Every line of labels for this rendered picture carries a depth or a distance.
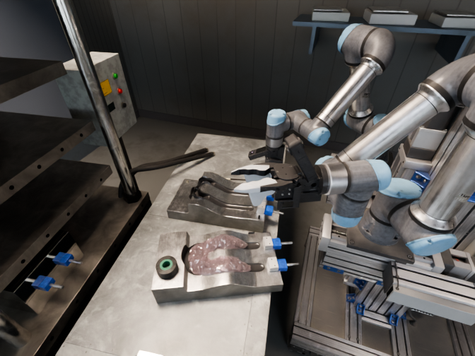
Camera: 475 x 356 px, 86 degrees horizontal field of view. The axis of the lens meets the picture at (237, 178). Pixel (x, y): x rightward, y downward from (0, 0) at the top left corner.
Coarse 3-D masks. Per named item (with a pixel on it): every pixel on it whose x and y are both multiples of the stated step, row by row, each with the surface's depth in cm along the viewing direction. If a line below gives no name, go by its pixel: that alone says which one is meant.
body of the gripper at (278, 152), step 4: (284, 144) 115; (268, 148) 113; (272, 148) 112; (276, 148) 112; (280, 148) 113; (284, 148) 113; (272, 152) 115; (276, 152) 116; (280, 152) 114; (268, 156) 118; (272, 156) 117; (276, 156) 117; (280, 156) 116; (268, 160) 117; (272, 160) 116; (276, 160) 116; (280, 160) 115
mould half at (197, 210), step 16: (208, 176) 141; (208, 192) 131; (224, 192) 137; (176, 208) 132; (192, 208) 126; (208, 208) 124; (224, 208) 129; (256, 208) 128; (208, 224) 132; (224, 224) 129; (240, 224) 126; (256, 224) 124
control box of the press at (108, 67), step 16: (64, 64) 119; (96, 64) 121; (112, 64) 132; (64, 80) 118; (80, 80) 116; (112, 80) 134; (64, 96) 123; (80, 96) 121; (112, 96) 135; (128, 96) 148; (80, 112) 128; (112, 112) 137; (128, 112) 150; (96, 128) 132; (128, 128) 152; (96, 144) 139; (128, 160) 165
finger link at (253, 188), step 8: (240, 184) 55; (248, 184) 54; (256, 184) 54; (264, 184) 54; (240, 192) 54; (248, 192) 54; (256, 192) 54; (264, 192) 56; (272, 192) 57; (256, 200) 56
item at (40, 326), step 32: (96, 192) 152; (64, 224) 134; (96, 224) 134; (128, 224) 136; (96, 256) 119; (64, 288) 107; (32, 320) 97; (64, 320) 100; (0, 352) 89; (32, 352) 89
